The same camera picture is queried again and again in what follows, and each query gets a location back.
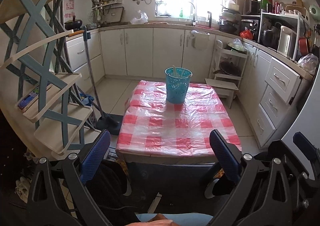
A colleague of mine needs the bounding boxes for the white electric kettle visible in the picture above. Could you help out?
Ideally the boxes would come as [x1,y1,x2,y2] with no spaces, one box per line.
[277,25,297,58]

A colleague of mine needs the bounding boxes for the white wall-hung trash bin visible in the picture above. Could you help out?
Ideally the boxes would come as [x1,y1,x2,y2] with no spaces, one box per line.
[190,30,210,50]

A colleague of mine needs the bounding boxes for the wall-mounted utensil rack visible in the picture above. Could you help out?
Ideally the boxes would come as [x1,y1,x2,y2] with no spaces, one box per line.
[89,0,125,26]

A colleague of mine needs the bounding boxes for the red plastic bag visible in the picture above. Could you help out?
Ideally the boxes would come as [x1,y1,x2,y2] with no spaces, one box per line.
[240,27,254,40]

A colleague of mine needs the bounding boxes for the white and teal shelf rack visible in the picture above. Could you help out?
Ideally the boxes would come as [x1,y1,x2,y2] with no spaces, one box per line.
[1,0,98,160]

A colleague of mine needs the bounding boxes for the teal perforated plastic basket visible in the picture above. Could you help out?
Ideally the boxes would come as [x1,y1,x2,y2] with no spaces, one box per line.
[165,67,193,104]

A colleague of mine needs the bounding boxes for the white tiered storage cart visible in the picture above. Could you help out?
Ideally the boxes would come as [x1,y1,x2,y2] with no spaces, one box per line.
[205,38,248,108]

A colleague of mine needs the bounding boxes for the white plastic bag on counter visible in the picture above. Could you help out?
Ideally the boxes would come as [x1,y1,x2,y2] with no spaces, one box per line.
[130,10,149,24]

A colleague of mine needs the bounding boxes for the black microwave oven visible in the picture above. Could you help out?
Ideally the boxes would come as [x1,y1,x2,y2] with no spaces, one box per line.
[243,0,261,15]

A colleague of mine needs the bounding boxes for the pink checkered tablecloth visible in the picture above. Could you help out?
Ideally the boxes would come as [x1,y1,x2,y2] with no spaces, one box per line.
[116,80,242,164]

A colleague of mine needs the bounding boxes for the green dish soap bottle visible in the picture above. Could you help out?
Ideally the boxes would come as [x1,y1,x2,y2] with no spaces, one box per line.
[179,8,183,18]

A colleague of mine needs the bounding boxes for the chrome kitchen faucet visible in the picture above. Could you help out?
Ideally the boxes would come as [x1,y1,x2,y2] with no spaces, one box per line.
[189,2,196,26]

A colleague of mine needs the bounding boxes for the operator's hand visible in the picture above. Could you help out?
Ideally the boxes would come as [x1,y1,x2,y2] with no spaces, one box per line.
[127,219,179,226]

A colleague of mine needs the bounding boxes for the black wok on stove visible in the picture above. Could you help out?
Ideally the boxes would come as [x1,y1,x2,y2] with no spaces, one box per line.
[65,15,82,30]

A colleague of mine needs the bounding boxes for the mop with metal pole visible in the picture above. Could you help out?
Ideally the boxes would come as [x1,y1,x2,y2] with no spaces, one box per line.
[68,26,124,136]

